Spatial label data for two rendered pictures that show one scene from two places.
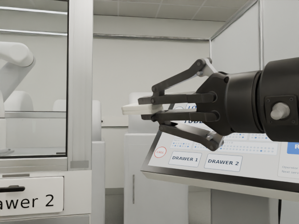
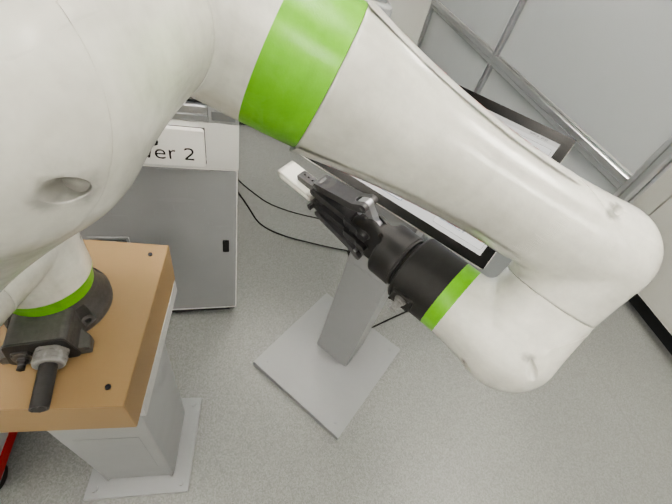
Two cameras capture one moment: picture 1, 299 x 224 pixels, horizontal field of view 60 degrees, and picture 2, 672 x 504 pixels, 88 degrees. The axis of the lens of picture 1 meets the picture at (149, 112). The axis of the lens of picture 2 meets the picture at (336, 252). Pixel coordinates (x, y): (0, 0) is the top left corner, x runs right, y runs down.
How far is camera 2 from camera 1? 34 cm
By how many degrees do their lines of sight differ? 49
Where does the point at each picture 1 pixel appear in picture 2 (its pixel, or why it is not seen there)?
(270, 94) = (398, 288)
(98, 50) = not seen: outside the picture
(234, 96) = (376, 263)
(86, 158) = not seen: hidden behind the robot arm
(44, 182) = (180, 134)
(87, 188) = (233, 145)
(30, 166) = not seen: hidden behind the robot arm
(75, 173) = (219, 127)
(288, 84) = (412, 291)
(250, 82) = (393, 261)
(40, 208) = (179, 161)
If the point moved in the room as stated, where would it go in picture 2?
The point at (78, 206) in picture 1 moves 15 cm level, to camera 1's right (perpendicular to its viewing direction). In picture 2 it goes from (223, 162) to (275, 172)
